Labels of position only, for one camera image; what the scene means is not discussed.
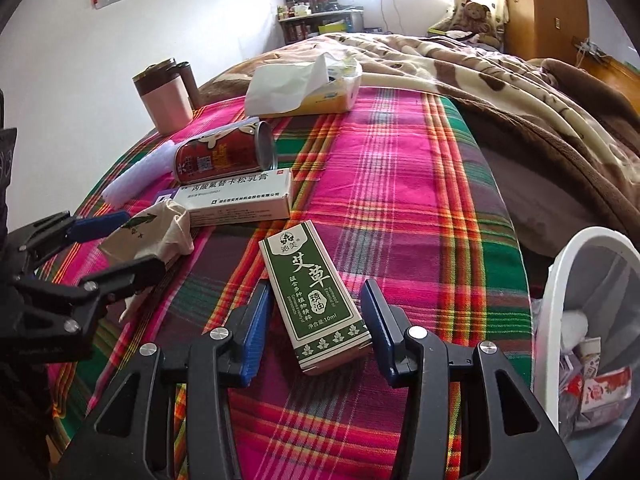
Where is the green herbal oil box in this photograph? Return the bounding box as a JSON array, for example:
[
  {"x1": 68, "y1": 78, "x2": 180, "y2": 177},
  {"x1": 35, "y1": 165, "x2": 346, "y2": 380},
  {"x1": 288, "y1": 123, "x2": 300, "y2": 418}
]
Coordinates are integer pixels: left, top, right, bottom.
[{"x1": 259, "y1": 220, "x2": 372, "y2": 376}]

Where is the white paper towel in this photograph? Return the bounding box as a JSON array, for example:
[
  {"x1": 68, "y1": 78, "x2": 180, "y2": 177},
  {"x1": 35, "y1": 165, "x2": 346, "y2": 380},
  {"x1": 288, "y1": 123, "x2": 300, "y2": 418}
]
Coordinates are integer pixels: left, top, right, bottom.
[{"x1": 560, "y1": 310, "x2": 588, "y2": 353}]

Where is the cluttered shelf desk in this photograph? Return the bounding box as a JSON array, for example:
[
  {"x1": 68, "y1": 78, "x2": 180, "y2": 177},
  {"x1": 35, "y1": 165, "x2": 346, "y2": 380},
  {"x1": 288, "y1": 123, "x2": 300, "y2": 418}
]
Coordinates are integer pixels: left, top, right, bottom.
[{"x1": 277, "y1": 0, "x2": 364, "y2": 44}]

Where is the brown beige fleece blanket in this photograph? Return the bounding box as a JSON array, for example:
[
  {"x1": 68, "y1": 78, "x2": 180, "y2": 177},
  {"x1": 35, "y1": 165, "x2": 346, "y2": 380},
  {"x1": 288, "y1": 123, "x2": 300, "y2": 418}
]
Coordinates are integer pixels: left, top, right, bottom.
[{"x1": 200, "y1": 32, "x2": 639, "y2": 256}]

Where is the brown teddy bear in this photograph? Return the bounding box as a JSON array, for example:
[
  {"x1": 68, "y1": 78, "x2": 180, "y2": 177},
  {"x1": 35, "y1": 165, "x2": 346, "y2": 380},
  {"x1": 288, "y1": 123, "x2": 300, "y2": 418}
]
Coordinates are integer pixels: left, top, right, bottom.
[{"x1": 449, "y1": 1, "x2": 501, "y2": 49}]

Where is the orange wooden wardrobe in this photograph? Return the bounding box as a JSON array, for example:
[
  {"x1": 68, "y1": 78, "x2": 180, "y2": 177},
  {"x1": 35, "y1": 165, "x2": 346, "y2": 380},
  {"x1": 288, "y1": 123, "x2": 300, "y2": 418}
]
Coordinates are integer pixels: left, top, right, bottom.
[{"x1": 504, "y1": 0, "x2": 589, "y2": 64}]

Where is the white trash bin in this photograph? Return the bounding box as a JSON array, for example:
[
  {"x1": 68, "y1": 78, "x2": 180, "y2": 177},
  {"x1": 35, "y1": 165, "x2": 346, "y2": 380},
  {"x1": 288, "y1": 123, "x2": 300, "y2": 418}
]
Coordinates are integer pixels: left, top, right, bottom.
[{"x1": 532, "y1": 226, "x2": 639, "y2": 479}]

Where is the red white drink carton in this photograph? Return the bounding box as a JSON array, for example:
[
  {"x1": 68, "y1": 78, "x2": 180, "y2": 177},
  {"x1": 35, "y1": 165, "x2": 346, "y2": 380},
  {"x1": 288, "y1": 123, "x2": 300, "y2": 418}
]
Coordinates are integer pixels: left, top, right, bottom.
[{"x1": 563, "y1": 337, "x2": 632, "y2": 414}]

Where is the pink brown travel mug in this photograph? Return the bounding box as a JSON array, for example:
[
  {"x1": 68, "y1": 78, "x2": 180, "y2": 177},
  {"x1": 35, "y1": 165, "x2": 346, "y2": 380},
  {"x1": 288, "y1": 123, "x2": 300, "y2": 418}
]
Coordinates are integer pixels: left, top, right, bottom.
[{"x1": 132, "y1": 58, "x2": 202, "y2": 136}]

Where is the red drink can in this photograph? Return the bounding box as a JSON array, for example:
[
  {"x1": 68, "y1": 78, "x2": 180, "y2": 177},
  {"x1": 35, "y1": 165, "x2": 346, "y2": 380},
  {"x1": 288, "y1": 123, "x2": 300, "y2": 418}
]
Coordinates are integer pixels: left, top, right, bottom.
[{"x1": 174, "y1": 117, "x2": 278, "y2": 184}]

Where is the torn beige paper bag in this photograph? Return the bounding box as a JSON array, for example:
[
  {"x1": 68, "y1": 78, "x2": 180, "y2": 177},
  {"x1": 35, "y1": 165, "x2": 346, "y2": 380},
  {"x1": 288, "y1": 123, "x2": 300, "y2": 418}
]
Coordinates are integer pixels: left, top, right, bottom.
[{"x1": 98, "y1": 198, "x2": 196, "y2": 323}]

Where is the plaid pink green bedsheet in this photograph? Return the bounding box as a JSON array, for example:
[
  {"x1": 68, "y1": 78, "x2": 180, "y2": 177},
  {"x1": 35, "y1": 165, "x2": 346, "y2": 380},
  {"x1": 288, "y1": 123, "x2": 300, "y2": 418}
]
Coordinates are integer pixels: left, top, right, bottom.
[{"x1": 49, "y1": 88, "x2": 533, "y2": 479}]

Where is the white purple ointment box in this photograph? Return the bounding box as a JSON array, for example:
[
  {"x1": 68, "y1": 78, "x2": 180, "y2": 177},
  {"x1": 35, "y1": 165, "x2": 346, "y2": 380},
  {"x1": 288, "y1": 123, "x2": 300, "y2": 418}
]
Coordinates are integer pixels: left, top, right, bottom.
[{"x1": 154, "y1": 168, "x2": 293, "y2": 228}]

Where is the wooden headboard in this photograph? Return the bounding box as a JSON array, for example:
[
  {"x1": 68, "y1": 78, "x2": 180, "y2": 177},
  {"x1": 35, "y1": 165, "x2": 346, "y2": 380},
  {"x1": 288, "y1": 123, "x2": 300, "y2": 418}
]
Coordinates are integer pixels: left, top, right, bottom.
[{"x1": 575, "y1": 51, "x2": 640, "y2": 112}]

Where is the white foam net sleeve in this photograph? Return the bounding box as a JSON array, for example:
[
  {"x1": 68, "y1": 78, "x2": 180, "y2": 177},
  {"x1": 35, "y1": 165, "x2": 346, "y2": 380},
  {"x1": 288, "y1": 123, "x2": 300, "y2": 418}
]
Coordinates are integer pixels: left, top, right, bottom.
[{"x1": 102, "y1": 141, "x2": 178, "y2": 208}]

